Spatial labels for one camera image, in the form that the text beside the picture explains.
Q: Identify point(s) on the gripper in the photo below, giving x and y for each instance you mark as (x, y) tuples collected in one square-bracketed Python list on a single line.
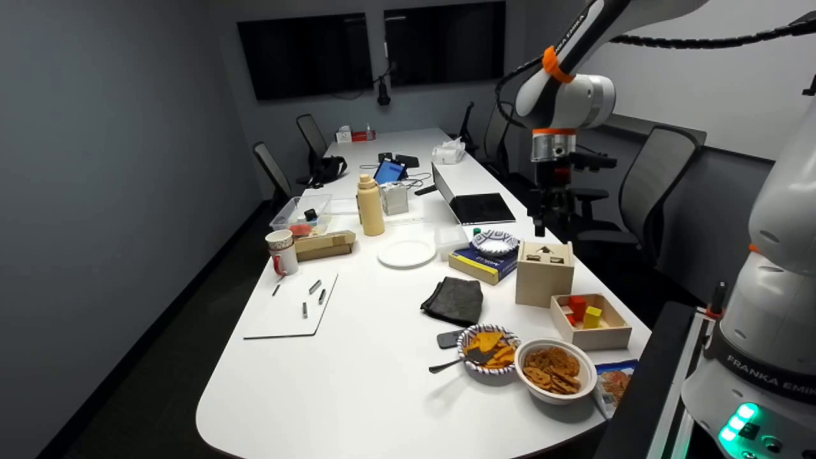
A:
[(553, 173)]

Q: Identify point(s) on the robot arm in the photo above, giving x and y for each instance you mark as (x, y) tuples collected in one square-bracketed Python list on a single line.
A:
[(781, 210)]

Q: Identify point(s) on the wooden shape sorter box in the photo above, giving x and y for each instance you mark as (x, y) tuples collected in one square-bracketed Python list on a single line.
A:
[(543, 275)]

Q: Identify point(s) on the red block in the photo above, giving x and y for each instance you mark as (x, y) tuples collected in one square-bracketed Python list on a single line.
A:
[(577, 306)]

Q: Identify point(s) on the yellow block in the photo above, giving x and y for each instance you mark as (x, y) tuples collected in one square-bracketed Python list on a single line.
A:
[(592, 317)]

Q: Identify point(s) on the white tissue box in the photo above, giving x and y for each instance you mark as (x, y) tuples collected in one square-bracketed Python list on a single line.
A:
[(448, 153)]

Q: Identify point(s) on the open wooden box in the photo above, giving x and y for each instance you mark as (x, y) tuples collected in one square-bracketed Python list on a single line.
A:
[(609, 335)]

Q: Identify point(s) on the grey tissue box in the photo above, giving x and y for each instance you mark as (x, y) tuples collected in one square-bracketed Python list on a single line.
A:
[(394, 199)]

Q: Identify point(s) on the red box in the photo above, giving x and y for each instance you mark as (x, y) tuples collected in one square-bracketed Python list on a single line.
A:
[(363, 136)]

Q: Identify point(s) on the small white box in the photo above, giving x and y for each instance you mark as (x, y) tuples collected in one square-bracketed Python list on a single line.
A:
[(343, 134)]

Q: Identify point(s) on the long wooden box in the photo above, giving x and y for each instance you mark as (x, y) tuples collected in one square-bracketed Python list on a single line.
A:
[(324, 245)]

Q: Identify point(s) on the laptop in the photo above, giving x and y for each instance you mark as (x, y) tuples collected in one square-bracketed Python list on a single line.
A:
[(481, 207)]

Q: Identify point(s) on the office chair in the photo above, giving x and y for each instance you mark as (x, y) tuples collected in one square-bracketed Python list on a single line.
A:
[(271, 167), (311, 134), (497, 140), (660, 172), (467, 127)]

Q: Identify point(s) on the blue book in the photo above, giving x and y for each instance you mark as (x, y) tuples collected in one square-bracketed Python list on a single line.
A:
[(479, 266)]

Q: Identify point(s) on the clear plastic container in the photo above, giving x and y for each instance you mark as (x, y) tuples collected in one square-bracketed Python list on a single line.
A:
[(451, 241)]

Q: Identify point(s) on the black remote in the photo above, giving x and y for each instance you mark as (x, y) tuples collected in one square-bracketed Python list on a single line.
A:
[(426, 190)]

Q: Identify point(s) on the dark grey cloth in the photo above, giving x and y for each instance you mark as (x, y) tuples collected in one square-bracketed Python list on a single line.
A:
[(454, 301)]

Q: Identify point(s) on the heap of orange chips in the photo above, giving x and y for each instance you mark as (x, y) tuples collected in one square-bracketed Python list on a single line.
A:
[(494, 347)]

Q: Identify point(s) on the white plate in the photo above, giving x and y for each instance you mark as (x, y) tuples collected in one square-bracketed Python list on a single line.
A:
[(406, 254)]

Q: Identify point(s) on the black conference device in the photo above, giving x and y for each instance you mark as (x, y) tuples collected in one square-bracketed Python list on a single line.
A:
[(400, 159)]

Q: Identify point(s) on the heap of brown cookies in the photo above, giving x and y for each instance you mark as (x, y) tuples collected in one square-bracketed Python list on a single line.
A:
[(552, 371)]

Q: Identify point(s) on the black phone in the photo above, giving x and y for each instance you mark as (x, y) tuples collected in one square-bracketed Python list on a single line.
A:
[(447, 339)]

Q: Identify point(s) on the dark spoon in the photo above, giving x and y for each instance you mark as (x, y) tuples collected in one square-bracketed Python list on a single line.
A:
[(475, 357)]

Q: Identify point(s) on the tablet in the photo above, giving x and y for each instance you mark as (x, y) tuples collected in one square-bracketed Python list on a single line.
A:
[(388, 172)]

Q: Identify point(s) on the blue patterned bowl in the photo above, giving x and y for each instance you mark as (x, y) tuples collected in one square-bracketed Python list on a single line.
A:
[(488, 371)]

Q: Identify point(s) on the tan bottle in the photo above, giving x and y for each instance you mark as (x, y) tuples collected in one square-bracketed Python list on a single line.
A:
[(370, 210)]

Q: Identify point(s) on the white bowl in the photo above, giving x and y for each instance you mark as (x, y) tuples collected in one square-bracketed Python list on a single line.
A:
[(554, 396)]

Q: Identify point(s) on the printed packet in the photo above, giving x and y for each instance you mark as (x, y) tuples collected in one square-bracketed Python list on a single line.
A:
[(615, 386)]

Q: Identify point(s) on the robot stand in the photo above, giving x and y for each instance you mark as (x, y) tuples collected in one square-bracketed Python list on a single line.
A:
[(644, 389)]

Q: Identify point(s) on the black webcam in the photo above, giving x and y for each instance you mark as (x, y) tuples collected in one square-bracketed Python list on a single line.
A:
[(383, 94)]

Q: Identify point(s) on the black backpack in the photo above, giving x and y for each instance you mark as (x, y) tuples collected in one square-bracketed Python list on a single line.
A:
[(328, 169)]

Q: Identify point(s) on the red round object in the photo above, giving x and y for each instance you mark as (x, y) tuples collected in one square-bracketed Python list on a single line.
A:
[(299, 229)]

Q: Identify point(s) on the clear plastic bin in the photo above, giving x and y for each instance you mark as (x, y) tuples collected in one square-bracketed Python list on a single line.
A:
[(287, 215)]

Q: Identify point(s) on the white board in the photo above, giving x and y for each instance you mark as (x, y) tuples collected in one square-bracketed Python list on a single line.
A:
[(287, 319)]

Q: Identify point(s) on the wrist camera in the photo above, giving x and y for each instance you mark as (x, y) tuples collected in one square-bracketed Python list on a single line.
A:
[(596, 160)]

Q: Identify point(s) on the wall monitor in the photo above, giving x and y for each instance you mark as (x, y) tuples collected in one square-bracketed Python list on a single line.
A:
[(445, 43), (305, 56)]

